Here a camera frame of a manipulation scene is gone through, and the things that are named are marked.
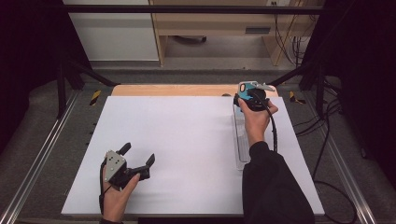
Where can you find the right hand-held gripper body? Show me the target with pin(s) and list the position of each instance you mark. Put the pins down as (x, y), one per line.
(258, 96)

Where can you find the person's right hand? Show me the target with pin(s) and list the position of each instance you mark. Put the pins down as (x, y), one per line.
(257, 124)

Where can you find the black horizontal frame bar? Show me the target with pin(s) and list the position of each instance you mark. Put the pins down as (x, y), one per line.
(186, 9)

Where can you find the wooden table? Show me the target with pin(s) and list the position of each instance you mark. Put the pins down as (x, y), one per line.
(174, 90)

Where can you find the light blue iridescent phone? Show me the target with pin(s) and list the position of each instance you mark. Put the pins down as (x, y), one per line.
(246, 90)

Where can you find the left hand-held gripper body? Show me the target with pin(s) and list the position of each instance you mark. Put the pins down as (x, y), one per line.
(115, 166)

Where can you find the person's left hand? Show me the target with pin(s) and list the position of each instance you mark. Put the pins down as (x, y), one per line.
(116, 202)

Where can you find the black metal stand strut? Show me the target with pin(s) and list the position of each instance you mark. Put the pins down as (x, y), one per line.
(90, 74)
(292, 76)

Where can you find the white cabinet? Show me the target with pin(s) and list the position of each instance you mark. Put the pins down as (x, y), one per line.
(115, 40)

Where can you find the yellow black striped tape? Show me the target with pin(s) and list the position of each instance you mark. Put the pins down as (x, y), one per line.
(95, 97)
(294, 98)

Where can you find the aluminium rail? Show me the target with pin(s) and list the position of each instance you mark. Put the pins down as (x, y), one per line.
(348, 174)
(40, 152)

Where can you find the light wooden desk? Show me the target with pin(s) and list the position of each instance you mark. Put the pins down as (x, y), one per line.
(211, 21)

